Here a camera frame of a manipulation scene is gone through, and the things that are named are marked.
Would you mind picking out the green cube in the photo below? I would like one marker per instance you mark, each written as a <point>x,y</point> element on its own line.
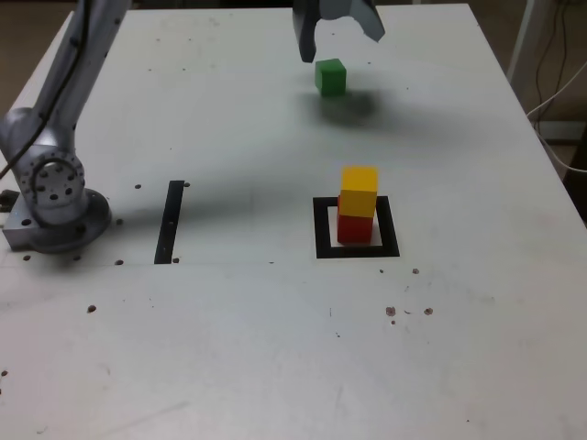
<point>330,78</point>

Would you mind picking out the white metal post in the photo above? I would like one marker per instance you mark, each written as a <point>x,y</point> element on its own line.
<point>523,36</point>

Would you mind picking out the yellow cube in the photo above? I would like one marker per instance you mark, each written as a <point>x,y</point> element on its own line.
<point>360,197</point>

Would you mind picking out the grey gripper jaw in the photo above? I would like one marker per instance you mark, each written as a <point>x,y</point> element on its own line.
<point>305,27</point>
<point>367,18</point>

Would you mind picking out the red cube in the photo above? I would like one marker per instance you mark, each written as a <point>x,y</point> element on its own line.
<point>353,229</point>

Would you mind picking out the black tape square outline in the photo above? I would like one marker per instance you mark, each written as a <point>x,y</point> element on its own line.
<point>321,229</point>

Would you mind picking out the black tape strip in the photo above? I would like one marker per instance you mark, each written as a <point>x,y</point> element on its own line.
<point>167,229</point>

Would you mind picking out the black background box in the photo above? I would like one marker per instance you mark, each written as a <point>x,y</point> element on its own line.
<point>564,130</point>

